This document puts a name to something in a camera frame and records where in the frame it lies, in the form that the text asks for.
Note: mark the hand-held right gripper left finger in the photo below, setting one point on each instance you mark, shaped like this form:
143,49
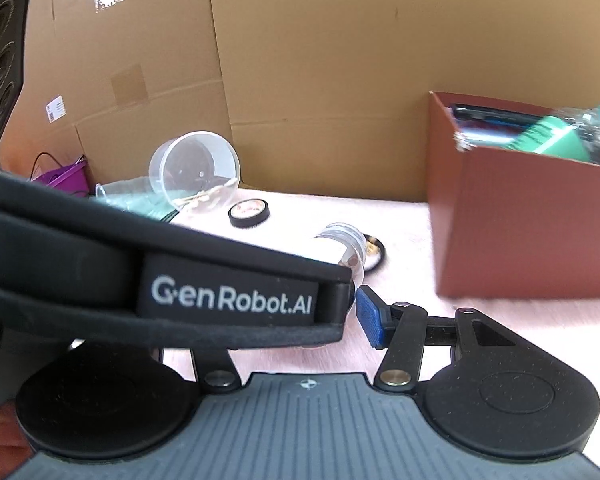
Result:
220,379

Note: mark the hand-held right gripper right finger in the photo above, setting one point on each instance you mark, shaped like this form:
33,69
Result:
372,317

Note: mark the clear jar of brown pellets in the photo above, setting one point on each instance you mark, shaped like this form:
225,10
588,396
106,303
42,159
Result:
347,255

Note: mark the brown cardboard box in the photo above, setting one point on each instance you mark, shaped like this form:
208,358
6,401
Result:
520,230

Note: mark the person's left hand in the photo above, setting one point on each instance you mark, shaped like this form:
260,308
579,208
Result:
7,440

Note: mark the pink towel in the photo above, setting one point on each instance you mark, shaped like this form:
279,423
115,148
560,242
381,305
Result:
405,260

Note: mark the purple plastic basket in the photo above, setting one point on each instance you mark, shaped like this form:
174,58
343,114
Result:
65,180

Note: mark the mint green cloth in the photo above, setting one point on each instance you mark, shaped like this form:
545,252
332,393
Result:
145,205

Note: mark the bundle of cotton swabs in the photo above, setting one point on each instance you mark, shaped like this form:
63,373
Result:
205,197

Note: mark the clear round plastic tub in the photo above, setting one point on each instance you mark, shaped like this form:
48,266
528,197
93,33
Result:
180,160

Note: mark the black round lid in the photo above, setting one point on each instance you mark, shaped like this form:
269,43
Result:
250,220

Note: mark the white paper label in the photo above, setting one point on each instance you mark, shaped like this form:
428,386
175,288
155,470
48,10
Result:
55,110

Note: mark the black flat object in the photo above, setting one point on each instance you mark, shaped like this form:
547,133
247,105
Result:
490,115

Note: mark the green bottle with blue cap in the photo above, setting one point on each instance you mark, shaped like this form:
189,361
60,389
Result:
555,140

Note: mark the brown cardboard panel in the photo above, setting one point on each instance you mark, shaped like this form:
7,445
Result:
305,60

